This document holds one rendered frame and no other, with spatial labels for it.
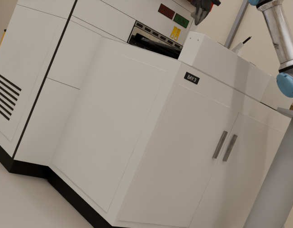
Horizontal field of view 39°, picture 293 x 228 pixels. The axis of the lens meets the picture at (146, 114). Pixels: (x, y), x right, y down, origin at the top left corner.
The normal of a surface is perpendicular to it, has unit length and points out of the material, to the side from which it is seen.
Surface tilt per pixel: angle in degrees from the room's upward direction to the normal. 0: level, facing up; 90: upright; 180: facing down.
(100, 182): 90
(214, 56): 90
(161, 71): 90
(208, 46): 90
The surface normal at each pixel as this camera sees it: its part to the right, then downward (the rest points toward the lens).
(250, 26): -0.54, -0.17
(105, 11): 0.60, 0.30
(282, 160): -0.75, -0.27
